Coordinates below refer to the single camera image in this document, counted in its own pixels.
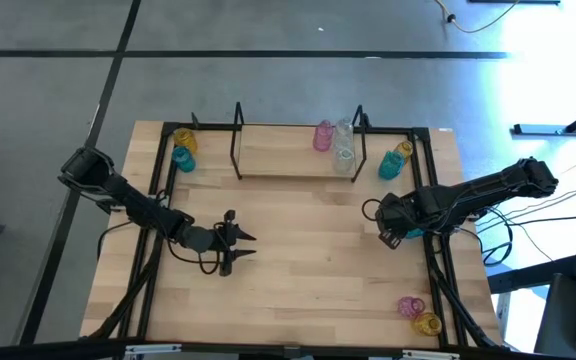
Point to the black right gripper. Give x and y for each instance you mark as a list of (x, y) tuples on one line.
[(398, 215)]

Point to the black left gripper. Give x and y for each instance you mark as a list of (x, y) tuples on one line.
[(200, 239)]

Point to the teal tapered glass vase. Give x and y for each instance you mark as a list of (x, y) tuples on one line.
[(416, 233)]

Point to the teal bulbous flared glass vase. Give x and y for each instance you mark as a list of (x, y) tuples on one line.
[(392, 166)]

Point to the yellow slim glass vase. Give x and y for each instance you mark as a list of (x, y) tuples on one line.
[(404, 148)]

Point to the clear round-shouldered glass vase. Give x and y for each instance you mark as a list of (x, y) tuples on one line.
[(343, 162)]

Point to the pink bulbous flared glass vase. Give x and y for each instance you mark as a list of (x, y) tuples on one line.
[(410, 306)]

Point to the clear tall-necked glass vase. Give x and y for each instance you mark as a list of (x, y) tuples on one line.
[(344, 129)]

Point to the teal square diamond-pattern glass vase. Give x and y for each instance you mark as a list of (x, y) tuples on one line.
[(184, 159)]

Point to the pink ribbed narrow-necked glass vase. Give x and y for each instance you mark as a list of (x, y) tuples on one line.
[(323, 136)]

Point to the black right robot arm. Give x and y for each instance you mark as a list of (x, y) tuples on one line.
[(488, 185)]

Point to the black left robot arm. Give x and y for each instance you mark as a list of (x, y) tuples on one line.
[(123, 197)]

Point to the yellow round ribbed glass vase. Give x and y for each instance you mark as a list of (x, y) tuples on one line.
[(428, 324)]

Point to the yellow diamond-pattern glass vase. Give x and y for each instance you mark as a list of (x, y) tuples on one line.
[(185, 140)]

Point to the black desk beam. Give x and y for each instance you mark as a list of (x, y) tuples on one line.
[(528, 277)]

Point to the black floor stand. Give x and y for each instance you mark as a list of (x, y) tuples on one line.
[(538, 130)]

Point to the grey cabinet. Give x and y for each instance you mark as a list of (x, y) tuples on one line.
[(558, 320)]

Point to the black crossbar with silver brackets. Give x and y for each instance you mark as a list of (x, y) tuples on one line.
[(68, 352)]

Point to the black metal table frame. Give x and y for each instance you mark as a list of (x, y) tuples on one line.
[(421, 134)]

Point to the wooden shelf with black frame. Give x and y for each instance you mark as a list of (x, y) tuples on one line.
[(283, 150)]

